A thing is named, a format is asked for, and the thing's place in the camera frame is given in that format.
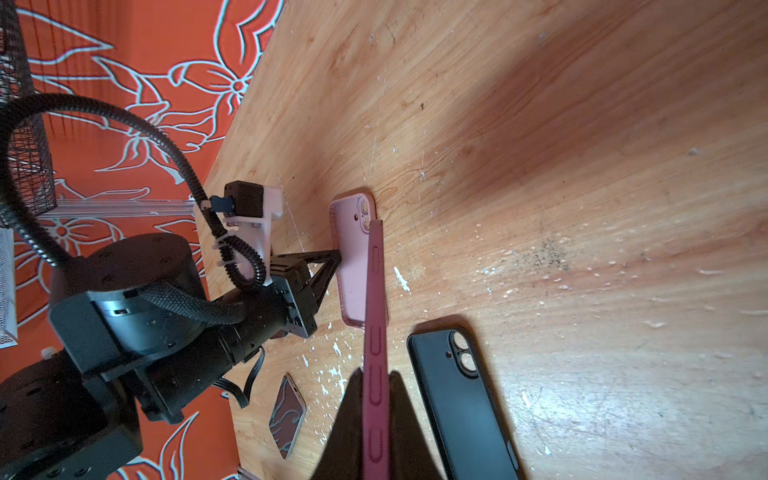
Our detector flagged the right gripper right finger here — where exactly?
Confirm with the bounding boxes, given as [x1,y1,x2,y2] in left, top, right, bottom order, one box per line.
[388,371,443,480]

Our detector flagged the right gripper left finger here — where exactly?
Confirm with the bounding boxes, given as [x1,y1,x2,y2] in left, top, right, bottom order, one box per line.
[311,369,363,480]

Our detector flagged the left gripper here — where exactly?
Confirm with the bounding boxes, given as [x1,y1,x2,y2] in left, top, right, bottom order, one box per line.
[270,249,342,339]

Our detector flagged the black smartphone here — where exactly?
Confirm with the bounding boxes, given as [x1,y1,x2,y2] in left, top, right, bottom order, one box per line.
[268,373,307,459]
[362,220,390,479]

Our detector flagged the pink phone case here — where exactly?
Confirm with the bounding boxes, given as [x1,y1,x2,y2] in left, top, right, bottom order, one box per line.
[329,190,378,329]

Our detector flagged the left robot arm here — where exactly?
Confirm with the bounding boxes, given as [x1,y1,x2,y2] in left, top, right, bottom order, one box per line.
[1,233,341,479]

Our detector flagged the black phone case right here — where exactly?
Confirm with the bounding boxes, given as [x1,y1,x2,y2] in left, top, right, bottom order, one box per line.
[406,326,522,479]

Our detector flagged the white mesh basket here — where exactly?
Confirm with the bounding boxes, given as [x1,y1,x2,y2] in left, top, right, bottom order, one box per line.
[0,228,18,349]

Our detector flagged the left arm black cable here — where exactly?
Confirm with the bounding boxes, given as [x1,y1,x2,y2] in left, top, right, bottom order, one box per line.
[0,92,269,294]

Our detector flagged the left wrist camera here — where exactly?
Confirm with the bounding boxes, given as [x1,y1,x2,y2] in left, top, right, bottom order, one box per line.
[208,181,283,269]

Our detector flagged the aluminium frame rail back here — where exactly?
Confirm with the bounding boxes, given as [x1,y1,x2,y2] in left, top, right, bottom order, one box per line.
[38,199,196,220]

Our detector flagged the black wire basket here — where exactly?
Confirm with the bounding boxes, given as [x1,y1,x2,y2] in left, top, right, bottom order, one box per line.
[1,1,56,216]

